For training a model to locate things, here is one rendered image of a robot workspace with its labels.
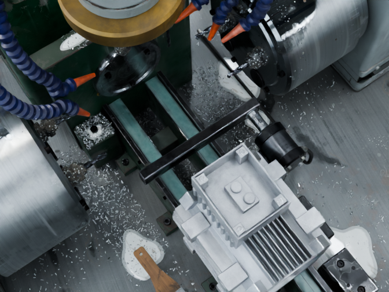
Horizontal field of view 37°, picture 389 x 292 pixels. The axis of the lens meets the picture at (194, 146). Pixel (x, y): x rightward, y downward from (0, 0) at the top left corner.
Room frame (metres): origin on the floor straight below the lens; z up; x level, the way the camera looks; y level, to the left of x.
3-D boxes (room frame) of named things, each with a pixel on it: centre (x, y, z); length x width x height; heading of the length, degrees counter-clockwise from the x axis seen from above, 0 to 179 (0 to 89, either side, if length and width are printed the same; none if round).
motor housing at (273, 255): (0.24, -0.09, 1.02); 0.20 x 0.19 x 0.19; 33
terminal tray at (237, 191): (0.27, -0.07, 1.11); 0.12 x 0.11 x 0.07; 33
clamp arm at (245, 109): (0.41, -0.01, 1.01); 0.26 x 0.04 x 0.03; 123
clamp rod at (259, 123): (0.43, -0.13, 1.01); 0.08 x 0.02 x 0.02; 33
